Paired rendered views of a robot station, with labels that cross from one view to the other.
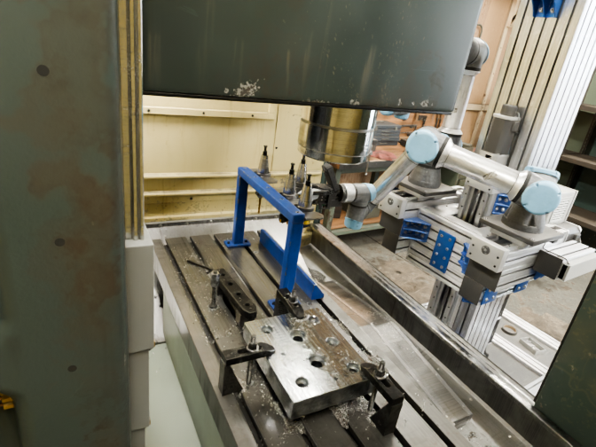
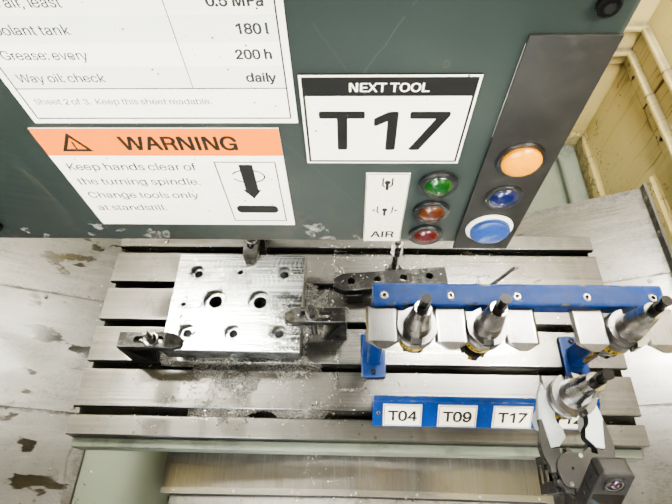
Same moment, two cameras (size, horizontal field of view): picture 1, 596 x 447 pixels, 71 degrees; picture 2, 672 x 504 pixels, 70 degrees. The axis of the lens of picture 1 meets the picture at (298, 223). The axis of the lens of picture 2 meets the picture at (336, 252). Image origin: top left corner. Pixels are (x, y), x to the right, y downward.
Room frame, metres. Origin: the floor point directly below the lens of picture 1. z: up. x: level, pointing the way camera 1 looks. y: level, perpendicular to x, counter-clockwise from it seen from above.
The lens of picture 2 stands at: (1.30, -0.31, 1.94)
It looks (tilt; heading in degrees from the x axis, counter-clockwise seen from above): 59 degrees down; 125
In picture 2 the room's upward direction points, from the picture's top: 3 degrees counter-clockwise
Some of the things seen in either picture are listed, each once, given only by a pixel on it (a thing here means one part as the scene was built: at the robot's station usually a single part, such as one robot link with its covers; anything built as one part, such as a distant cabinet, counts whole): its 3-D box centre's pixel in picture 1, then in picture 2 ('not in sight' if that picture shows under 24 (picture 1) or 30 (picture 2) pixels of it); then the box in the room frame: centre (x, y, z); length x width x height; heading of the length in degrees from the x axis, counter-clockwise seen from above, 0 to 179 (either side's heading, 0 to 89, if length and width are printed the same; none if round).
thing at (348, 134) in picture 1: (336, 128); not in sight; (0.92, -0.05, 1.53); 0.16 x 0.16 x 0.12
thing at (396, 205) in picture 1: (419, 200); not in sight; (1.93, -0.56, 1.07); 0.40 x 0.13 x 0.09; 126
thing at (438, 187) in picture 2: not in sight; (438, 186); (1.24, -0.10, 1.68); 0.02 x 0.01 x 0.02; 31
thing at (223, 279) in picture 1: (233, 297); (389, 284); (1.11, 0.17, 0.93); 0.26 x 0.05 x 0.06; 36
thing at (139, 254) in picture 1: (120, 307); not in sight; (0.69, 0.33, 1.16); 0.48 x 0.05 x 0.51; 31
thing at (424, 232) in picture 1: (415, 230); not in sight; (1.77, -0.53, 0.98); 0.09 x 0.09 x 0.09; 36
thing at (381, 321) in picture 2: (312, 215); (382, 327); (1.19, -0.04, 1.21); 0.07 x 0.05 x 0.01; 121
